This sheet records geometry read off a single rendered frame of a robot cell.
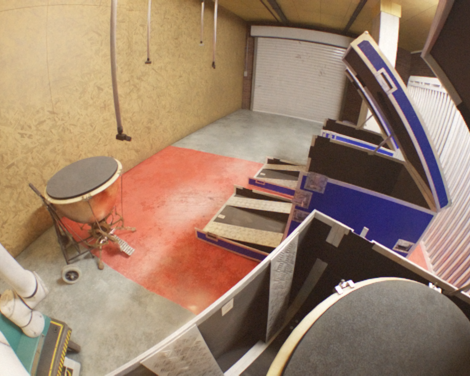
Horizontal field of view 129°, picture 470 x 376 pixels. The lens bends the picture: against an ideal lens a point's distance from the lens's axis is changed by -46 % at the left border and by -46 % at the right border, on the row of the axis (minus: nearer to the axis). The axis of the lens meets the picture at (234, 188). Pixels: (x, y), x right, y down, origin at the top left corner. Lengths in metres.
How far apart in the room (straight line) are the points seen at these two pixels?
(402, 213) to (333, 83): 6.01
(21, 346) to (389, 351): 1.72
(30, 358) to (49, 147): 2.06
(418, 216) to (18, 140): 3.41
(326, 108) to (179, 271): 6.43
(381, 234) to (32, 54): 3.40
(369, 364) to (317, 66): 6.99
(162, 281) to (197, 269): 0.31
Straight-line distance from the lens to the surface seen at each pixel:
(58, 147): 2.72
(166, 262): 1.91
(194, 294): 1.70
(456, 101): 0.78
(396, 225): 1.49
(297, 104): 7.16
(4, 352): 0.42
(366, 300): 0.70
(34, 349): 1.52
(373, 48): 1.17
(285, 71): 7.14
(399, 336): 0.72
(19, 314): 1.39
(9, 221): 2.71
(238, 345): 1.37
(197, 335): 0.64
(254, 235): 1.93
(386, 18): 4.22
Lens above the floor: 1.50
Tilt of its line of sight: 33 degrees down
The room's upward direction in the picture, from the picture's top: 3 degrees clockwise
